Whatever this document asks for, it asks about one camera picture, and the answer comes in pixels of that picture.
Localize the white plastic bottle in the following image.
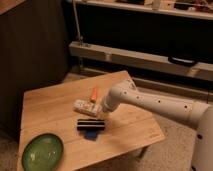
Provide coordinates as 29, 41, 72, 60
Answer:
74, 99, 99, 117

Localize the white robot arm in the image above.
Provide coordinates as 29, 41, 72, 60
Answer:
98, 79, 213, 171

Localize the metal pole stand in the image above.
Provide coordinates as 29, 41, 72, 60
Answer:
72, 0, 84, 71

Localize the black striped eraser block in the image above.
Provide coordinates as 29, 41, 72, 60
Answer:
77, 119, 105, 131

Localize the orange carrot toy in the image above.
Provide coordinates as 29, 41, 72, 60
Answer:
90, 87, 98, 103

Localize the blue sponge piece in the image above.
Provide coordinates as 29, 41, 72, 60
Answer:
85, 131, 98, 140

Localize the wooden low table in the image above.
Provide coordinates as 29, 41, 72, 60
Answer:
18, 71, 165, 171

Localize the green glass bowl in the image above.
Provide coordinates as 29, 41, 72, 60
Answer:
21, 133, 64, 171

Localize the black handle on rail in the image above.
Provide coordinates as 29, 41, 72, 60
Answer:
168, 57, 198, 67

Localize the white wooden rail shelf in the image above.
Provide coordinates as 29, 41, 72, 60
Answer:
69, 41, 213, 81

